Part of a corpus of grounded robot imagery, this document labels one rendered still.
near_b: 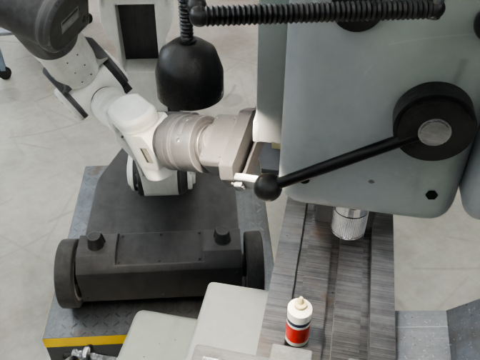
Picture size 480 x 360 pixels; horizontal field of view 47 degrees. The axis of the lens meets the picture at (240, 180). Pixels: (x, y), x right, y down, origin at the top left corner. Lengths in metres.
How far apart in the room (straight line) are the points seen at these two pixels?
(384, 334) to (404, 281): 1.33
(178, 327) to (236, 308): 0.18
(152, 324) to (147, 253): 0.35
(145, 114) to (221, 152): 0.15
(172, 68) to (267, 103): 0.13
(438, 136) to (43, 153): 2.67
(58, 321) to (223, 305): 0.71
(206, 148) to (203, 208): 0.93
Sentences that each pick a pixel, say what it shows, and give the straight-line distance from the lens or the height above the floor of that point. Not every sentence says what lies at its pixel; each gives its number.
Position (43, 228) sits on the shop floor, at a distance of 2.60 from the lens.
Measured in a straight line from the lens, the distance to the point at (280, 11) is 0.38.
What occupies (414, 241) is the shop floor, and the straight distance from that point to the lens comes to 2.51.
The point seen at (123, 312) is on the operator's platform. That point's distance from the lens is 1.69.
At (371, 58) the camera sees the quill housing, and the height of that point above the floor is 1.50.
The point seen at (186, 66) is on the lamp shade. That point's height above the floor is 1.47.
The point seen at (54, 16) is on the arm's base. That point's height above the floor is 1.41.
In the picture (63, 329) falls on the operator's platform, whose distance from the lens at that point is 1.70.
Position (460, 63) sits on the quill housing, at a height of 1.51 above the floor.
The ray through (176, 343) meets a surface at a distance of 1.22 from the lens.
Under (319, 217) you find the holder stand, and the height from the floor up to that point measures 0.93.
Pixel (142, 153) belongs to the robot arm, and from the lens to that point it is 0.89.
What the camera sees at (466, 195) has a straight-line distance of 0.59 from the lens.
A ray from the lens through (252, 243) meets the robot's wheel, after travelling 1.56.
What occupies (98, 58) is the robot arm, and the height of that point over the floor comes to 1.25.
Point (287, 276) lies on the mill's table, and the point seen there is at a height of 0.92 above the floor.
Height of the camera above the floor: 1.73
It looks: 40 degrees down
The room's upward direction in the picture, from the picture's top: straight up
